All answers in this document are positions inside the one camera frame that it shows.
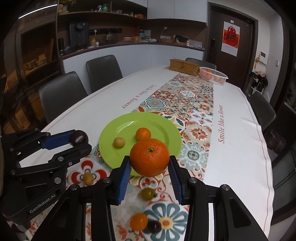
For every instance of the small mandarin orange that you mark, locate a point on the small mandarin orange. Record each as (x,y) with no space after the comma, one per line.
(143,134)

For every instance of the round brown woven basket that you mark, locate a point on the round brown woven basket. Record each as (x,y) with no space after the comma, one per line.
(166,40)

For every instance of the orange cherry tomato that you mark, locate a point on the orange cherry tomato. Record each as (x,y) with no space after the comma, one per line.
(138,221)

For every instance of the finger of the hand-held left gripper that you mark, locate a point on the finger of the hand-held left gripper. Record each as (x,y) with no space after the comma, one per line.
(57,140)
(74,153)

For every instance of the small pale yellow fruit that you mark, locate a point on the small pale yellow fruit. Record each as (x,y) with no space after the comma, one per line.
(119,142)

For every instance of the red and white wall poster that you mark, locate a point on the red and white wall poster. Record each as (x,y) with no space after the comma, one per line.
(230,38)

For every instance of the large orange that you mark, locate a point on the large orange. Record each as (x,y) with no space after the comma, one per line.
(149,157)

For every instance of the pile of shoes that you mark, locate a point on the pile of shoes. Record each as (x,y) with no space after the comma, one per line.
(259,81)

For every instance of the green plate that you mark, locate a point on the green plate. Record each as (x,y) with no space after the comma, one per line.
(120,125)

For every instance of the white wall cabinet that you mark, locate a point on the white wall cabinet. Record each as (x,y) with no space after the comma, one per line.
(175,9)

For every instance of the small yellow-brown fruit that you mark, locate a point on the small yellow-brown fruit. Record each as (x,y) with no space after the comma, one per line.
(88,178)

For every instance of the woven wicker box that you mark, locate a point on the woven wicker box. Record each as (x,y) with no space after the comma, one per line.
(184,67)

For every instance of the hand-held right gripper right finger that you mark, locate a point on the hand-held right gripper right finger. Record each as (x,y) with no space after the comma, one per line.
(175,183)

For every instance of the black countertop appliance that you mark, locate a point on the black countertop appliance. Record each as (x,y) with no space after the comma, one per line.
(78,36)

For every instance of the green-yellow cherry tomato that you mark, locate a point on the green-yellow cherry tomato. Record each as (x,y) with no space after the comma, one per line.
(148,193)

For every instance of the dark red cherry tomato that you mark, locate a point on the dark red cherry tomato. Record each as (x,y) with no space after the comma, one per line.
(155,227)

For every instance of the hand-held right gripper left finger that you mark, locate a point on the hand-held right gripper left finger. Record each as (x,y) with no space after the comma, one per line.
(123,183)

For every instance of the grey dining chair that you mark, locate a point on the grey dining chair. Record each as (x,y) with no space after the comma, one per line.
(198,61)
(104,71)
(261,111)
(62,92)

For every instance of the wooden shelf unit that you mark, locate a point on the wooden shelf unit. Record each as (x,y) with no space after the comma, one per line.
(34,69)

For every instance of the white wall intercom panel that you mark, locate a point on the white wall intercom panel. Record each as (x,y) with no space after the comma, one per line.
(263,56)

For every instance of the dark purple round fruit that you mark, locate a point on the dark purple round fruit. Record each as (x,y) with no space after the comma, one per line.
(79,137)

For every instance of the orange fruit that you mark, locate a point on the orange fruit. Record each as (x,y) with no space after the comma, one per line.
(217,79)
(207,71)

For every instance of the white patterned tablecloth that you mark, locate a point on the white patterned tablecloth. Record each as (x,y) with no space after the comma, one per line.
(231,162)

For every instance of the white plastic basket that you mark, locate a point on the white plastic basket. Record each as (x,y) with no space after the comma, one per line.
(214,73)

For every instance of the black thermos bottle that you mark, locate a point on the black thermos bottle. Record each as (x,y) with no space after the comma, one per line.
(60,45)

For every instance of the dark brown door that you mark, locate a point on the dark brown door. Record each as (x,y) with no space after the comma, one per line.
(247,58)

